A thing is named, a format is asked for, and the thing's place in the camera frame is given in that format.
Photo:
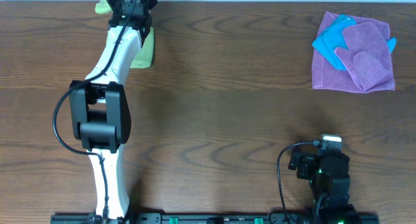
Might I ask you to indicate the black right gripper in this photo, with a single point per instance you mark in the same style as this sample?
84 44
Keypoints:
303 167

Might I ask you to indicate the green cloth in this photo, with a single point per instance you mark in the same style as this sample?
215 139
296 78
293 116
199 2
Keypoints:
103 7
144 58

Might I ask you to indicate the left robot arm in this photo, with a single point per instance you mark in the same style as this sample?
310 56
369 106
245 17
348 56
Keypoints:
100 113

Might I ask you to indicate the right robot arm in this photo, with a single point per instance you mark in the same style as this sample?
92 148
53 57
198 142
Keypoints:
327 173

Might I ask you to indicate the large purple cloth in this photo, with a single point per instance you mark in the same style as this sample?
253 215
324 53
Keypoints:
323 75

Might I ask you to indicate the small purple cloth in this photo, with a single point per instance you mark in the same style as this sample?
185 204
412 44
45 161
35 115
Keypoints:
367 58

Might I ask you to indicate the blue cloth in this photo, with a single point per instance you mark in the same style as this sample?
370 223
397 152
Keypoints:
331 38

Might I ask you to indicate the folded green cloth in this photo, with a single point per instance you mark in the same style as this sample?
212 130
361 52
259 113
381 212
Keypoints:
144 58

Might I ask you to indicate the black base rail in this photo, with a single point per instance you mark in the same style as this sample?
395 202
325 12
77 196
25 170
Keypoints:
157 218

